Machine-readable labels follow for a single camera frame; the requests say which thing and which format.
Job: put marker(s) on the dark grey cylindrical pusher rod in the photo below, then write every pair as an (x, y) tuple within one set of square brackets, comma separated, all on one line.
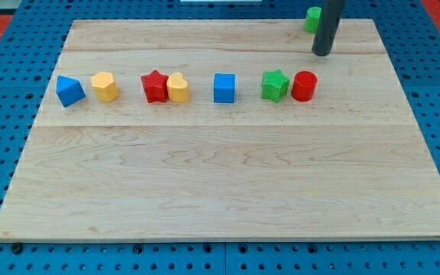
[(327, 27)]

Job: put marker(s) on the green cylinder block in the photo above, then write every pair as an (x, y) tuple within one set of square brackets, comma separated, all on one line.
[(312, 19)]

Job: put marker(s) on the red cylinder block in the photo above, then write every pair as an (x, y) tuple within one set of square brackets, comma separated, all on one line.
[(304, 84)]

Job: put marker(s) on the green star block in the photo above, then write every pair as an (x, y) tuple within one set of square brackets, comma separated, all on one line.
[(274, 85)]

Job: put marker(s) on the blue cube block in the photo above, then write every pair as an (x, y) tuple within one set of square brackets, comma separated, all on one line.
[(224, 88)]

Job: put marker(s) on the light wooden board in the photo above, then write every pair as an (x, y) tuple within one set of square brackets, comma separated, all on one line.
[(348, 165)]

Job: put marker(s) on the yellow heart block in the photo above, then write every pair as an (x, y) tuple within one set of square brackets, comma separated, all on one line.
[(178, 88)]

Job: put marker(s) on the red star block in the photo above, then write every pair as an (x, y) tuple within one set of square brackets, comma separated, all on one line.
[(155, 86)]

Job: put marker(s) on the yellow hexagon block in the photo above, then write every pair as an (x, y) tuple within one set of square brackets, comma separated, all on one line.
[(104, 86)]

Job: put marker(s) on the blue triangle block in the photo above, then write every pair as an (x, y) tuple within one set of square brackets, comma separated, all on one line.
[(69, 90)]

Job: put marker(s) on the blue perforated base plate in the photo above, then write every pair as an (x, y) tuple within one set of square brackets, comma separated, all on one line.
[(29, 50)]

